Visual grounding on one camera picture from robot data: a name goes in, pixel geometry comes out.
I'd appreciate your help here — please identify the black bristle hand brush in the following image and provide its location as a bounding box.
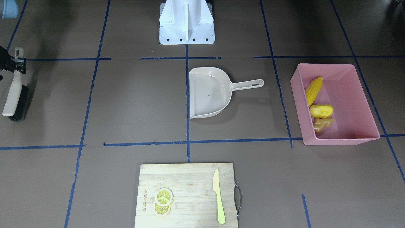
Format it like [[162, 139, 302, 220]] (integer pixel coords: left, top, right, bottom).
[[2, 47, 29, 122]]

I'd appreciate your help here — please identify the wooden cutting board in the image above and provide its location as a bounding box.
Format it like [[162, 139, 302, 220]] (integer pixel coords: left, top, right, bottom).
[[134, 163, 239, 228]]

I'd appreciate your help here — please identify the yellow toy knife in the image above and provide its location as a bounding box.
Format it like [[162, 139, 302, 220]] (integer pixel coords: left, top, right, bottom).
[[212, 169, 226, 225]]

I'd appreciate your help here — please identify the yellow toy lemon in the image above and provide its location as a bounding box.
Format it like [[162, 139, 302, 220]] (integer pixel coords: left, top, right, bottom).
[[309, 105, 334, 118]]

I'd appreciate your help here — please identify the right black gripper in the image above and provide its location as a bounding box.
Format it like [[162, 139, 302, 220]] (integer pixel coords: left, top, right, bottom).
[[0, 46, 26, 75]]

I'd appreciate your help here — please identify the yellow toy corn cob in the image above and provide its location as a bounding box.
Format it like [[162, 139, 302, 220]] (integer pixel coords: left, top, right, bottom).
[[305, 76, 323, 107]]

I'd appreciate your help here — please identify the white mounting pillar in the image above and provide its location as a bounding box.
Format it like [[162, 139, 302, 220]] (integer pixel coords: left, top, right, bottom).
[[158, 0, 215, 45]]

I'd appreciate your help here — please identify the lemon slice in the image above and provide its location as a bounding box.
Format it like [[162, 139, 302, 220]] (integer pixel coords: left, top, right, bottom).
[[156, 188, 173, 206]]

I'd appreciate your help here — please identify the pink plastic bin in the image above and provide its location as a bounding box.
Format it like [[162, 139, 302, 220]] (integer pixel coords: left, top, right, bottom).
[[290, 63, 380, 145]]

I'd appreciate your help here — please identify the beige plastic dustpan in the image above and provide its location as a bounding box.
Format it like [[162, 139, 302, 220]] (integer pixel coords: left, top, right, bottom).
[[189, 67, 264, 119]]

